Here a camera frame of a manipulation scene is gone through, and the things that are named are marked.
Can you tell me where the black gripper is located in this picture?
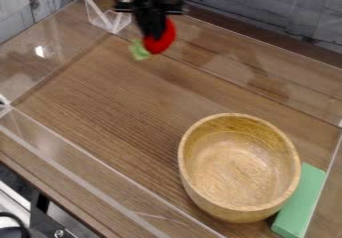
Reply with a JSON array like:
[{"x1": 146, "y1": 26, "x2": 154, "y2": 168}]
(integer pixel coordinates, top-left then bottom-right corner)
[{"x1": 114, "y1": 0, "x2": 184, "y2": 40}]

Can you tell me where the red felt fruit green leaf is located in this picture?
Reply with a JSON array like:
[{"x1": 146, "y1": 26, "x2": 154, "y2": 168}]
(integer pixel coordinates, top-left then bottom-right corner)
[{"x1": 129, "y1": 18, "x2": 177, "y2": 61}]

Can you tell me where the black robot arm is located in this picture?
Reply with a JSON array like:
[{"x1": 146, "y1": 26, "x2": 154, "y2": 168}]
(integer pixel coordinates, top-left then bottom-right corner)
[{"x1": 114, "y1": 0, "x2": 185, "y2": 40}]

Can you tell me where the wooden bowl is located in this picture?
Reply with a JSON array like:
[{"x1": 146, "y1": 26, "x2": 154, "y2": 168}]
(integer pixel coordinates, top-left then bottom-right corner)
[{"x1": 178, "y1": 113, "x2": 301, "y2": 223}]

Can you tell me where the black metal table leg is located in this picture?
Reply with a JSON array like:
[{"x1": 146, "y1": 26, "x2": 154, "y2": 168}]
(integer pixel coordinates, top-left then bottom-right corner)
[{"x1": 30, "y1": 190, "x2": 91, "y2": 238}]

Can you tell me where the green rectangular block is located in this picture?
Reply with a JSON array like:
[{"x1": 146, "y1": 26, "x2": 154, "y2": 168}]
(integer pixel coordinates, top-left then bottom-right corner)
[{"x1": 272, "y1": 163, "x2": 327, "y2": 238}]

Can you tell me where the clear acrylic corner bracket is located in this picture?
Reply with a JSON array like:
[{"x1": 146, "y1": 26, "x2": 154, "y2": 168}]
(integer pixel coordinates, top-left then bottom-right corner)
[{"x1": 85, "y1": 0, "x2": 133, "y2": 34}]

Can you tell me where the clear acrylic front wall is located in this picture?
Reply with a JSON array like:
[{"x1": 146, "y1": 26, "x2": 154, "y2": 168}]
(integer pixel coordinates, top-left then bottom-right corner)
[{"x1": 0, "y1": 95, "x2": 225, "y2": 238}]

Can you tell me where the black cable bottom left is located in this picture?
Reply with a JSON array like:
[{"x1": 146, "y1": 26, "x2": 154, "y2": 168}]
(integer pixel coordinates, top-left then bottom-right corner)
[{"x1": 0, "y1": 211, "x2": 33, "y2": 238}]

